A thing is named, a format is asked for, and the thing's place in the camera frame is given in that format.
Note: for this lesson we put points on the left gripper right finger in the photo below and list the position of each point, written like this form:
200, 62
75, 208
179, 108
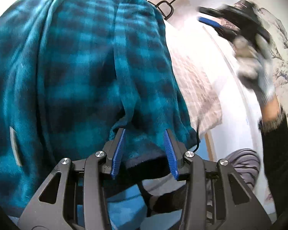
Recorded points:
175, 151

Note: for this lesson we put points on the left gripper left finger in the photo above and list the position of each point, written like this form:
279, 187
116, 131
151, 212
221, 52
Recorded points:
114, 153

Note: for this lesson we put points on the teal plaid fleece garment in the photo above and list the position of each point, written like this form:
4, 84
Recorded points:
71, 73

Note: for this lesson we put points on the right forearm black sleeve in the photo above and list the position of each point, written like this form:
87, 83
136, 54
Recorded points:
274, 131

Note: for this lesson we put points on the gloved right hand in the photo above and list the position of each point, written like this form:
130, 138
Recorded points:
255, 67

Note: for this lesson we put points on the blue folded cloth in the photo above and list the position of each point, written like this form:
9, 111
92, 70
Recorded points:
127, 210

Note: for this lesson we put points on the grey striped trouser leg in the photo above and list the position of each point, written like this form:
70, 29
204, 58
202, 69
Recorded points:
247, 164

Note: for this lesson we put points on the plaid beige bed sheet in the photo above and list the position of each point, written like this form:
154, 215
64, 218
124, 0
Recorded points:
196, 60

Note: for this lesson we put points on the black metal rack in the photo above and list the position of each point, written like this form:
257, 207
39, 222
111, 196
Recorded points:
165, 7

